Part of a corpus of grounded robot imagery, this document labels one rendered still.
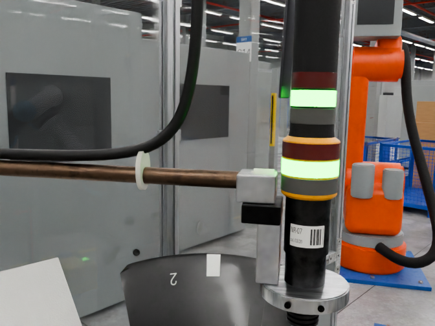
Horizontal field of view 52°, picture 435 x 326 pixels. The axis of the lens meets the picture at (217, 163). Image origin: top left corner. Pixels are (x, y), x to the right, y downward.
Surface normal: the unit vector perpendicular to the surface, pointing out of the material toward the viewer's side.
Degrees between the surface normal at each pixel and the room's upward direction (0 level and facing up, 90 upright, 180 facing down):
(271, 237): 90
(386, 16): 90
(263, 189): 90
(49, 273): 50
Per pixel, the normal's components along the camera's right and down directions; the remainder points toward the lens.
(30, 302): 0.55, -0.55
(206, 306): -0.06, -0.70
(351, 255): -0.71, 0.09
